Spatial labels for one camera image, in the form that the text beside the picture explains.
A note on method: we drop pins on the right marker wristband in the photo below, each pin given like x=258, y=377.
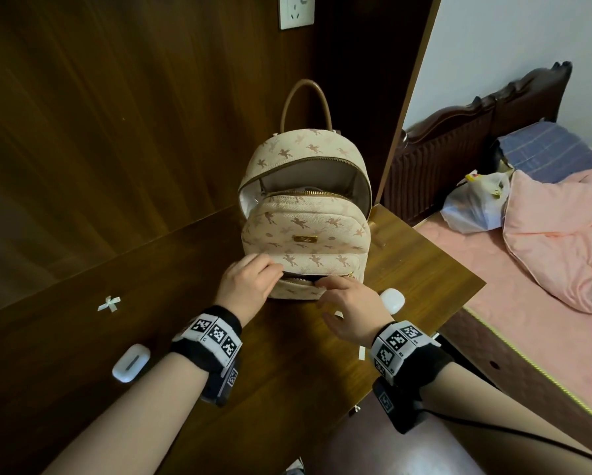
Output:
x=404, y=348

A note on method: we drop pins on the beige horse-print backpack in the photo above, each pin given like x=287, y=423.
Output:
x=305, y=227

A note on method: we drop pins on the white earbuds case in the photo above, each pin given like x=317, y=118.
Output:
x=394, y=299

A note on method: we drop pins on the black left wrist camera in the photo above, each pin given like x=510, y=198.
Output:
x=224, y=383

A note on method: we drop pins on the person's right forearm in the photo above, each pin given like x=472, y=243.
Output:
x=498, y=430

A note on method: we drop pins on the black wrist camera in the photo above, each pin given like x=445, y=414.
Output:
x=224, y=383
x=395, y=408

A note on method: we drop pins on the brown wooden bed rail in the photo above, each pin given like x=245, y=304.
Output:
x=523, y=371

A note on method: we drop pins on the blue plaid pillow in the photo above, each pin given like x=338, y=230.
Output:
x=548, y=153

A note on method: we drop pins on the white wall socket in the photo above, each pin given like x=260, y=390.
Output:
x=296, y=12

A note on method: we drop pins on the person's left forearm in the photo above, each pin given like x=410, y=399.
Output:
x=127, y=420

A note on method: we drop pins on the person's left hand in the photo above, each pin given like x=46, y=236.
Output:
x=246, y=286

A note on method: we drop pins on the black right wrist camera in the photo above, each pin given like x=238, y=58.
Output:
x=395, y=408

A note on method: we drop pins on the white plastic bag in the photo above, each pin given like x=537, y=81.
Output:
x=474, y=207

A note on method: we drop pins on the dark wooden bed headboard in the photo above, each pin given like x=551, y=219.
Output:
x=439, y=158

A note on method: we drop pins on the white oval object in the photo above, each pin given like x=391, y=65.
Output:
x=131, y=363

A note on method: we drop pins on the large white ribbon cross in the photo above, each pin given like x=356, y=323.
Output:
x=361, y=353

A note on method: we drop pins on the small white ribbon cross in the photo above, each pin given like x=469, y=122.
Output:
x=109, y=304

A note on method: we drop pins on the person's right hand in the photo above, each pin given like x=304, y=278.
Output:
x=360, y=311

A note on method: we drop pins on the pink quilt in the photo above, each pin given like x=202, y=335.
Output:
x=563, y=242

